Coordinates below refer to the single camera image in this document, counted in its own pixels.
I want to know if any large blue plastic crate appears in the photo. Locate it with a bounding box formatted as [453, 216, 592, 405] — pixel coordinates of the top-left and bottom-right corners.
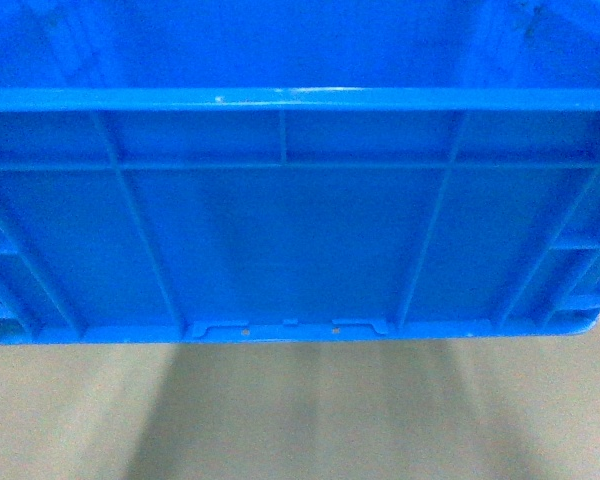
[0, 1, 600, 345]

